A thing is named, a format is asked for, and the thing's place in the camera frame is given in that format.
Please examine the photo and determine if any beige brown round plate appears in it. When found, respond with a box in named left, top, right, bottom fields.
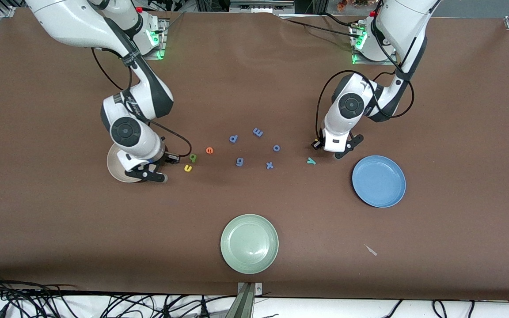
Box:
left=106, top=144, right=160, bottom=183

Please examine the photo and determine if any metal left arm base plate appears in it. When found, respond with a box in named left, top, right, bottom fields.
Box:
left=351, top=22, right=399, bottom=66

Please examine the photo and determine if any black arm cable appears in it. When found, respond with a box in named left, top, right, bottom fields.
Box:
left=315, top=18, right=415, bottom=138
left=91, top=46, right=192, bottom=162

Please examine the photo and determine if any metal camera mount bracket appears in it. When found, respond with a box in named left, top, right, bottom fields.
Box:
left=224, top=282, right=264, bottom=318

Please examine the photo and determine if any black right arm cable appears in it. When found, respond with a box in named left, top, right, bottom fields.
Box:
left=91, top=46, right=192, bottom=162

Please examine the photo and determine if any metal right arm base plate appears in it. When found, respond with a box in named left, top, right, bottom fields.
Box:
left=119, top=18, right=167, bottom=60

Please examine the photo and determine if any grey metal box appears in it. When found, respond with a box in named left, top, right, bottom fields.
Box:
left=229, top=0, right=296, bottom=13

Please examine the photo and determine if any green round plate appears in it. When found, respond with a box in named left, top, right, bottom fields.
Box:
left=220, top=214, right=279, bottom=275

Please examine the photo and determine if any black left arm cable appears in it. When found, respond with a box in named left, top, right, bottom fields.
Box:
left=315, top=18, right=415, bottom=138

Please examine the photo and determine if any blue round plate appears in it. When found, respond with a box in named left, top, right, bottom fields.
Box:
left=352, top=155, right=406, bottom=208

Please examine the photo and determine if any brown table cover sheet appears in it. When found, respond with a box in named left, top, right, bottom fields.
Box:
left=0, top=8, right=509, bottom=302

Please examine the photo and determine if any black cable across table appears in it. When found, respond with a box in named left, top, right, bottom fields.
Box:
left=281, top=13, right=363, bottom=40

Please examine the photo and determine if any orange background object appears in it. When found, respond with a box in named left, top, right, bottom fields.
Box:
left=336, top=0, right=372, bottom=10

